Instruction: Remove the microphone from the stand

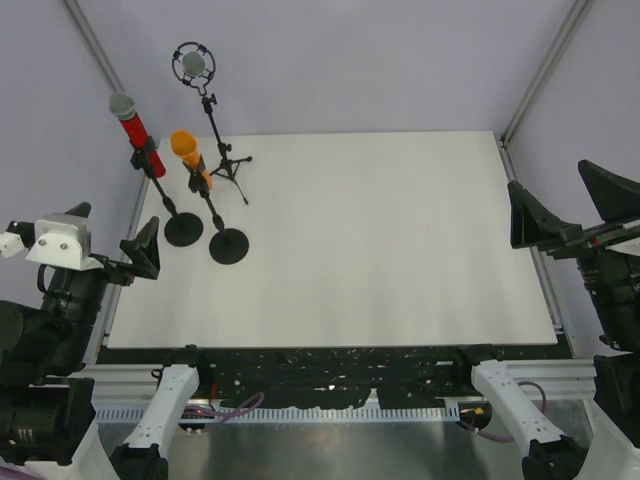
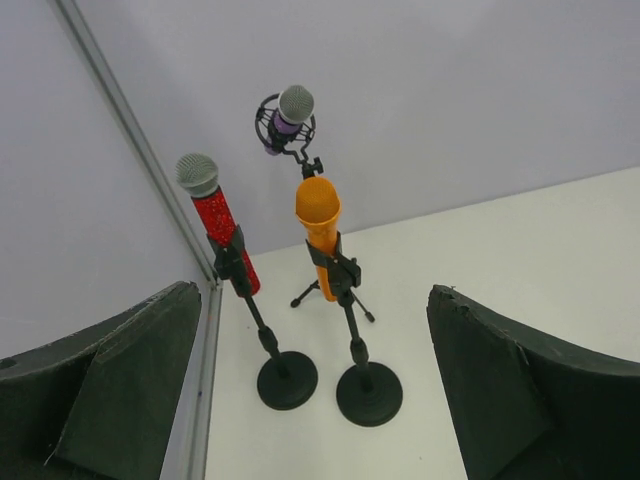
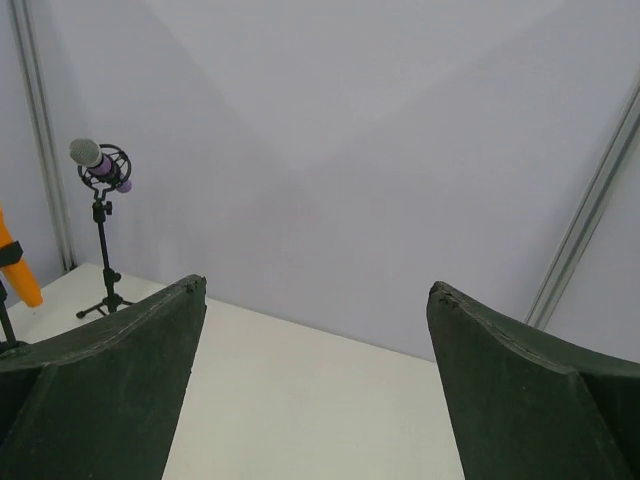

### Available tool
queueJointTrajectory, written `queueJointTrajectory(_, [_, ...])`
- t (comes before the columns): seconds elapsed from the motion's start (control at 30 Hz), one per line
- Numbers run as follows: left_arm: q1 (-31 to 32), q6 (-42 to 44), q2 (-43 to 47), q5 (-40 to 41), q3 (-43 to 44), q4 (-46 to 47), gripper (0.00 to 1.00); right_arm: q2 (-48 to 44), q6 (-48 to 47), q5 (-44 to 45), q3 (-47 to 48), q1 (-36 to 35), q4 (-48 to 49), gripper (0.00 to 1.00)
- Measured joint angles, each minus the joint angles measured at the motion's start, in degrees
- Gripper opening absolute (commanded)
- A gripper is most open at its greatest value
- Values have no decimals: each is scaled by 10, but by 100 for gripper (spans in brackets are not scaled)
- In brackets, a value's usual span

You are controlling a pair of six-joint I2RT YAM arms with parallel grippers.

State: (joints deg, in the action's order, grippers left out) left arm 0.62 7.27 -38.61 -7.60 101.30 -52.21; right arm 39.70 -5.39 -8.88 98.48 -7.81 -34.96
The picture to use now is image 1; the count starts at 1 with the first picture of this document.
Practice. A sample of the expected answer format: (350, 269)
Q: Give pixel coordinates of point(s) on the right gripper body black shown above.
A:
(597, 237)

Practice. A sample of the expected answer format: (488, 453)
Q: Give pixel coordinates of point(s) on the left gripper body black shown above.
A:
(122, 269)

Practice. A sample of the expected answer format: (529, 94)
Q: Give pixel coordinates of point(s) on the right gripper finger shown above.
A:
(533, 225)
(616, 198)

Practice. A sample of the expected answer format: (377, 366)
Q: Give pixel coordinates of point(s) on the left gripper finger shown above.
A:
(81, 210)
(143, 251)

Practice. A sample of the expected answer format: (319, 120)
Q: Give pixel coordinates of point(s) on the black round-base mic stand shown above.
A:
(228, 245)

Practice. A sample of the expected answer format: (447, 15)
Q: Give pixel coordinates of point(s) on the orange microphone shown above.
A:
(185, 146)

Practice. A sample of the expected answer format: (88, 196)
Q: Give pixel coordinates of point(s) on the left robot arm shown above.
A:
(49, 427)

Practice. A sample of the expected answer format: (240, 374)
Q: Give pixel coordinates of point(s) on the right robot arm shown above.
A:
(607, 258)

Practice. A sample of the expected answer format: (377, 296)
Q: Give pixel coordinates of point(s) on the black round-base stand left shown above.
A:
(182, 229)

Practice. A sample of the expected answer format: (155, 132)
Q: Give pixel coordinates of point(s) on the red microphone silver grille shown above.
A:
(122, 106)

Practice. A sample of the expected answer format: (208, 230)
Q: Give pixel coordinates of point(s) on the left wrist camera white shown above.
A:
(56, 240)

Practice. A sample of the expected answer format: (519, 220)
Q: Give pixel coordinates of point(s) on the white slotted cable duct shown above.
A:
(369, 413)

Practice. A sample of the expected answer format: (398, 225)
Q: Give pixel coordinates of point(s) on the black tripod stand shock mount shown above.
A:
(228, 168)

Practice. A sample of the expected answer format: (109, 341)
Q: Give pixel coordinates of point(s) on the right aluminium frame post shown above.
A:
(562, 39)

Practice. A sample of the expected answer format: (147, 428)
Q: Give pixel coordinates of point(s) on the aluminium frame post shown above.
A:
(562, 39)
(84, 29)

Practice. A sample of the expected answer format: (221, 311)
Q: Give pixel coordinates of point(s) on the left aluminium frame post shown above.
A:
(84, 29)

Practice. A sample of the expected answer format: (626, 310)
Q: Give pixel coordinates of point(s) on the black front rail base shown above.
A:
(334, 378)

